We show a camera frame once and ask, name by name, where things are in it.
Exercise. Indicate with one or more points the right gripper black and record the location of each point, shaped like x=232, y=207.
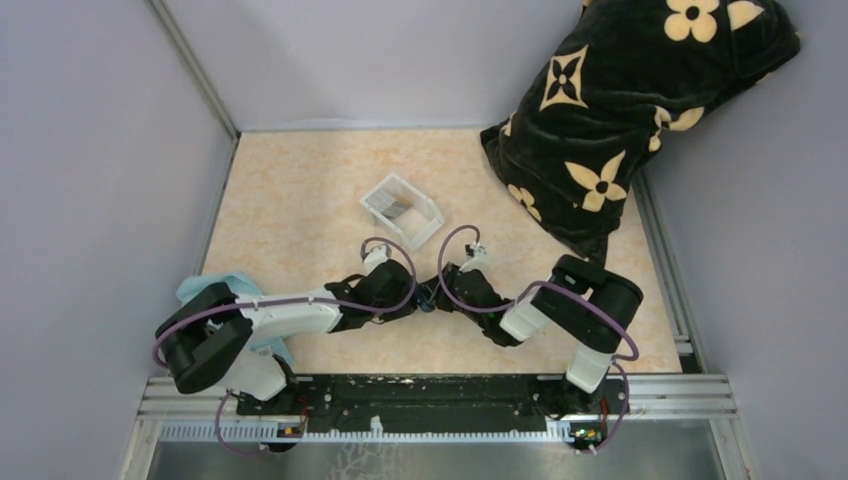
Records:
x=435, y=291

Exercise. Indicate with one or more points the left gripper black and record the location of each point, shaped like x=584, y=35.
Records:
x=404, y=310

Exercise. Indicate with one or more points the navy blue card holder wallet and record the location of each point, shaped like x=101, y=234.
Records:
x=424, y=306

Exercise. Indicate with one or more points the white plastic card box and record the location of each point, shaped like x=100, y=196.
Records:
x=416, y=226

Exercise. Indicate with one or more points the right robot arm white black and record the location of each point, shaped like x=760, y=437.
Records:
x=594, y=305

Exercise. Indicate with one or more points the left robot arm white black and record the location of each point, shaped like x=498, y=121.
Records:
x=209, y=341

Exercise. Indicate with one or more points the grey card stack in box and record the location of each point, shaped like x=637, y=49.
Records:
x=386, y=204

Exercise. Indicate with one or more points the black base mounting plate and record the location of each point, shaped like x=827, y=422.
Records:
x=422, y=404

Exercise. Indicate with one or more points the black floral patterned pillow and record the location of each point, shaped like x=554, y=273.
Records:
x=595, y=113

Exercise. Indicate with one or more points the aluminium side rail right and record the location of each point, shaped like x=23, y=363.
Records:
x=672, y=289

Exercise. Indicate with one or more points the aluminium front rail frame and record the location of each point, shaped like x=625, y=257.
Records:
x=211, y=415

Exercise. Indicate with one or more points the aluminium corner post left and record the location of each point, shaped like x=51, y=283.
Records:
x=191, y=63

